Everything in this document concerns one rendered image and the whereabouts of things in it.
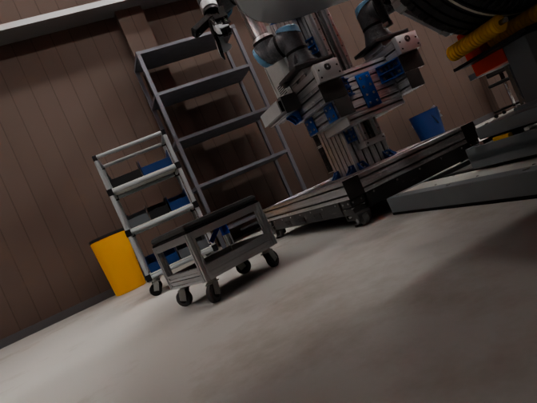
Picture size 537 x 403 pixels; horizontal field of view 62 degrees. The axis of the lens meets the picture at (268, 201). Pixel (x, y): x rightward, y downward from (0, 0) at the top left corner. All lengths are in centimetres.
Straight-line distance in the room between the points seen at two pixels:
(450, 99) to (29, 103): 545
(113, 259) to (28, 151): 151
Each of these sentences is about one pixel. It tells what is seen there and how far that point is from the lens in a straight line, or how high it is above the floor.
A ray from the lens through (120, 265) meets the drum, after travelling 458.
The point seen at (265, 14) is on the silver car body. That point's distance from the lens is 130.
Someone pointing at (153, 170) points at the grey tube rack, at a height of 77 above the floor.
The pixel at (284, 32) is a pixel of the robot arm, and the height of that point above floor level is 101.
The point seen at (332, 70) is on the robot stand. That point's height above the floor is 72.
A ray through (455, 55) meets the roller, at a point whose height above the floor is 50.
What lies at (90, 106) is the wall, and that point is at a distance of 536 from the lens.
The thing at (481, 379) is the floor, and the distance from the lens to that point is 64.
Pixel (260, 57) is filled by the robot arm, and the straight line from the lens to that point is 241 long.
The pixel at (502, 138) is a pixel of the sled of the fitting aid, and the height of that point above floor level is 17.
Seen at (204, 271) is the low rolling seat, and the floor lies 14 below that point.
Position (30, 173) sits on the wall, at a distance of 524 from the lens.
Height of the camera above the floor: 31
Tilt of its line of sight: 1 degrees down
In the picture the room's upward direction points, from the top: 24 degrees counter-clockwise
